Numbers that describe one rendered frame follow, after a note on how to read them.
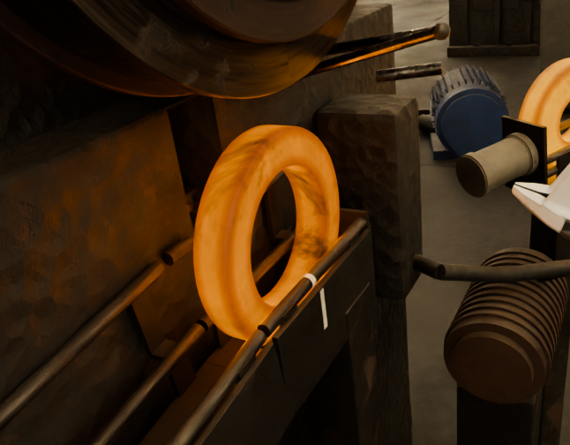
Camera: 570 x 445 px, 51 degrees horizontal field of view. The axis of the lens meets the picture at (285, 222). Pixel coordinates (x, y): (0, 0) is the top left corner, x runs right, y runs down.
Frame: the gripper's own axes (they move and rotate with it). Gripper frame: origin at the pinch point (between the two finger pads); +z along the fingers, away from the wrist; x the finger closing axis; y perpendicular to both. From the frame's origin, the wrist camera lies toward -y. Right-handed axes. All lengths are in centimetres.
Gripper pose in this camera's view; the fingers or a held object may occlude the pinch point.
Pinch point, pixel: (524, 199)
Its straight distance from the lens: 57.1
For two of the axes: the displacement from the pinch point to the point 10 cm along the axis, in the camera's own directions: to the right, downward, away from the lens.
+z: -8.6, -3.7, 3.4
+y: 1.4, -8.2, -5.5
